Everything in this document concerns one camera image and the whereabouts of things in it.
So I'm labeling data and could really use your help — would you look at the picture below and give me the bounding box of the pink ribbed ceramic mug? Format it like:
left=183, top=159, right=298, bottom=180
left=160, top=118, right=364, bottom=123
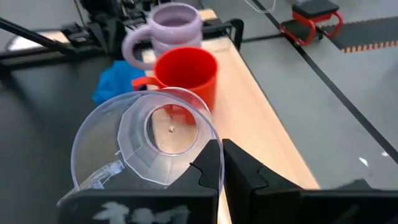
left=121, top=2, right=203, bottom=71

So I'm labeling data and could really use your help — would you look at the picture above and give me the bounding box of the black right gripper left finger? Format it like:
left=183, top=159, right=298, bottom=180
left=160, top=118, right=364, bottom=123
left=57, top=139, right=222, bottom=224

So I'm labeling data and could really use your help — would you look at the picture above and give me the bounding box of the red and black step stool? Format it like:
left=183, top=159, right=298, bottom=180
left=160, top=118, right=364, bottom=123
left=279, top=0, right=345, bottom=47

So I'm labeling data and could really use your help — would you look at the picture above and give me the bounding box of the black metal rig frame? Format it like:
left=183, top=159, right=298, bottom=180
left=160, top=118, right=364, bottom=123
left=0, top=17, right=144, bottom=68

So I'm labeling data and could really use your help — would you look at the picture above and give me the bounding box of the blue microfibre cloth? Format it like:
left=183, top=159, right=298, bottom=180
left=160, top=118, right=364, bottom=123
left=91, top=59, right=147, bottom=106

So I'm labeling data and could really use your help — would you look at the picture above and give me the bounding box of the black mat with striped edge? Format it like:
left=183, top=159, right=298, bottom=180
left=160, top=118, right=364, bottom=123
left=322, top=15, right=398, bottom=54

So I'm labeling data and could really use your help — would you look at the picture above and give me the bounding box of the red plastic mug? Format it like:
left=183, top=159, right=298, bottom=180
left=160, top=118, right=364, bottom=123
left=131, top=46, right=219, bottom=125

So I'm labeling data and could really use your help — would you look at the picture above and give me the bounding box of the clear glass cup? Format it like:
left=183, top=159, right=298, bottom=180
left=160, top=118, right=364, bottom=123
left=57, top=86, right=225, bottom=206

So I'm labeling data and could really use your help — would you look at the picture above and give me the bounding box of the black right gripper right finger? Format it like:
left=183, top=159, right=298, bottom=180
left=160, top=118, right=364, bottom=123
left=222, top=139, right=398, bottom=224

